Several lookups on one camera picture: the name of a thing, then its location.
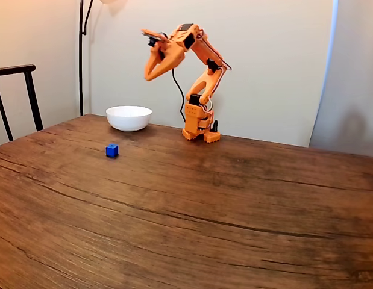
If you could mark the black table clamp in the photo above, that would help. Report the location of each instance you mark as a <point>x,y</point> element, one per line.
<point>215,126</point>

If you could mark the black chair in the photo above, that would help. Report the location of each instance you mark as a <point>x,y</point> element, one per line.
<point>14,68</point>

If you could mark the orange gripper camera mount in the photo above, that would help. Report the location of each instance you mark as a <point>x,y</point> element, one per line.
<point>152,35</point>

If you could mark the white bowl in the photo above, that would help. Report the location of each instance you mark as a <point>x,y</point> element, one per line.
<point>129,120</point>

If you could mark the blue cube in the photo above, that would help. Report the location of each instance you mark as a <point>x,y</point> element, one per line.
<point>112,150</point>

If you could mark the pale curtain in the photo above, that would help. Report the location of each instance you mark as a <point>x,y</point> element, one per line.
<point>349,75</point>

